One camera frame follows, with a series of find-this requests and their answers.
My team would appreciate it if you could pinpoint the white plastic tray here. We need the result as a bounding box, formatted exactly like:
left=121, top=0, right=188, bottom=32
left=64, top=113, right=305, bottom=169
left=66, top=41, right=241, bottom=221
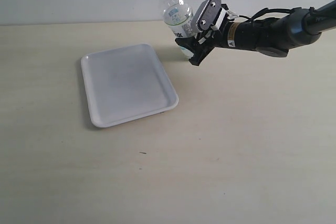
left=80, top=44, right=179, bottom=129

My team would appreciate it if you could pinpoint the clear plastic drink bottle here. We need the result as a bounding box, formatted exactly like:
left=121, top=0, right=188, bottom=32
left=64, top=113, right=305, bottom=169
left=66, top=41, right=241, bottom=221
left=153, top=0, right=200, bottom=58

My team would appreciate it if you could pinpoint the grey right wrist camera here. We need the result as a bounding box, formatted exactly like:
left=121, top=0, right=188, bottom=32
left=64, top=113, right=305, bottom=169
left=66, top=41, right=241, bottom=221
left=191, top=0, right=226, bottom=33

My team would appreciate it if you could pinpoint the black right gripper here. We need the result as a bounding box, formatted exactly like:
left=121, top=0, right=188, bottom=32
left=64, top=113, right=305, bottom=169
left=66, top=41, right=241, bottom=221
left=175, top=3, right=229, bottom=66

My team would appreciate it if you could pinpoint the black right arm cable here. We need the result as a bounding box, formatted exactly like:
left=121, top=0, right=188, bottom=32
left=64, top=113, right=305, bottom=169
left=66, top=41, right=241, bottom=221
left=228, top=7, right=292, bottom=23

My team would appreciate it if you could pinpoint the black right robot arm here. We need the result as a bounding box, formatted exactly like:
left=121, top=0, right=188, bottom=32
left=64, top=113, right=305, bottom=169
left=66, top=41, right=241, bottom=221
left=175, top=0, right=335, bottom=66

